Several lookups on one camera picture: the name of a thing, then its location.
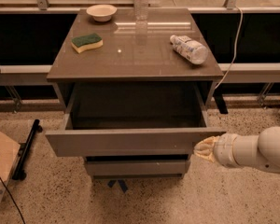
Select grey top drawer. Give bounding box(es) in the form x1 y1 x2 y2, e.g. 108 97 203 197
46 82 224 157

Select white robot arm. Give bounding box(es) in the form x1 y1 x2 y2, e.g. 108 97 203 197
194 126 280 174

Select grey drawer cabinet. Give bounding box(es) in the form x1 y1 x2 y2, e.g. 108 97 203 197
47 8 223 179

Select lying clear plastic bottle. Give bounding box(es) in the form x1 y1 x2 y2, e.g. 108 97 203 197
170 35 208 64

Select green and yellow sponge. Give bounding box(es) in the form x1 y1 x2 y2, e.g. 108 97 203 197
71 33 104 53

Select standing clear water bottle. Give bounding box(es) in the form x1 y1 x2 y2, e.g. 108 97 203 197
133 0 148 21

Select white ceramic bowl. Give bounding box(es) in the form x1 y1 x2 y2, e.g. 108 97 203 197
86 5 117 22

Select black metal bar stand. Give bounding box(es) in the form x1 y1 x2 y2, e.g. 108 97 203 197
12 119 42 180

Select white power cable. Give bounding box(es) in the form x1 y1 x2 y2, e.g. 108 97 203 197
214 6 245 91

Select black thin cable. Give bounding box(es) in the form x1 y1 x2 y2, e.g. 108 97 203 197
0 152 26 224

